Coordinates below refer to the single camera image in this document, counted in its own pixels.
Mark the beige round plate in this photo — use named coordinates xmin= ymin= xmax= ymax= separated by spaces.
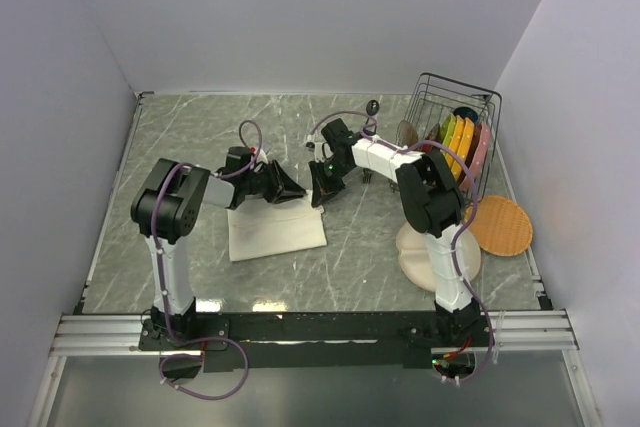
xmin=396 ymin=222 xmax=482 ymax=292

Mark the pink plate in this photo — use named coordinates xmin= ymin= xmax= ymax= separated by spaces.
xmin=466 ymin=121 xmax=491 ymax=185

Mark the white cloth napkin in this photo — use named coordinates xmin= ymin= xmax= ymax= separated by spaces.
xmin=227 ymin=190 xmax=327 ymax=262

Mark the green plate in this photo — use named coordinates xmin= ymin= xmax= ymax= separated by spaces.
xmin=438 ymin=114 xmax=457 ymax=146

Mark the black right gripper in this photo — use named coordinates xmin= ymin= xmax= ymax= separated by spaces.
xmin=309 ymin=158 xmax=353 ymax=209

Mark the orange woven round placemat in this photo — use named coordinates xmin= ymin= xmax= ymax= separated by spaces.
xmin=469 ymin=195 xmax=533 ymax=257

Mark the black wire dish rack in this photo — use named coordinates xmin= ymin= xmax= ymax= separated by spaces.
xmin=395 ymin=73 xmax=503 ymax=201

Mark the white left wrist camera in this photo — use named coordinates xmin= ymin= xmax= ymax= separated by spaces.
xmin=250 ymin=147 xmax=269 ymax=171

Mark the black fork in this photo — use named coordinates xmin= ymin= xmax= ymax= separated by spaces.
xmin=361 ymin=169 xmax=372 ymax=184

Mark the dark blue bowl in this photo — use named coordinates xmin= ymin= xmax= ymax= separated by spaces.
xmin=453 ymin=106 xmax=479 ymax=123

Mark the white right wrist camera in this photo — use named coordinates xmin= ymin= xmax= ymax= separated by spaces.
xmin=305 ymin=134 xmax=332 ymax=161

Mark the brown round plate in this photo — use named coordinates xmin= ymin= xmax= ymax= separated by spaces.
xmin=396 ymin=120 xmax=419 ymax=147

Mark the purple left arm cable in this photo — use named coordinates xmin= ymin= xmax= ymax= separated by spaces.
xmin=149 ymin=119 xmax=265 ymax=401

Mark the orange plate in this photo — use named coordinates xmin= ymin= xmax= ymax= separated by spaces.
xmin=458 ymin=118 xmax=475 ymax=166

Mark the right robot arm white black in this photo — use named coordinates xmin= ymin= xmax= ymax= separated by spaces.
xmin=309 ymin=118 xmax=482 ymax=346

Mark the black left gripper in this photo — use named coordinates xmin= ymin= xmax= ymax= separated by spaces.
xmin=242 ymin=159 xmax=306 ymax=204

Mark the aluminium frame rail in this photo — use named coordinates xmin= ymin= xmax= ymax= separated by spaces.
xmin=49 ymin=311 xmax=578 ymax=357

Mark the black spoon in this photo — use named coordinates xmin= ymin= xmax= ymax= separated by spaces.
xmin=363 ymin=99 xmax=380 ymax=136

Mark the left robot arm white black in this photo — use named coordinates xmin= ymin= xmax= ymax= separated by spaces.
xmin=130 ymin=146 xmax=306 ymax=349

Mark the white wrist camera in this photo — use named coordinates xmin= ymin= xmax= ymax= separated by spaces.
xmin=305 ymin=134 xmax=332 ymax=161
xmin=250 ymin=147 xmax=269 ymax=171

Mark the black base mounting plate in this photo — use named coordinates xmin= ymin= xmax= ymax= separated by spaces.
xmin=139 ymin=311 xmax=490 ymax=373

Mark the yellow plate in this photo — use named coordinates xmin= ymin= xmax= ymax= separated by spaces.
xmin=446 ymin=116 xmax=470 ymax=179

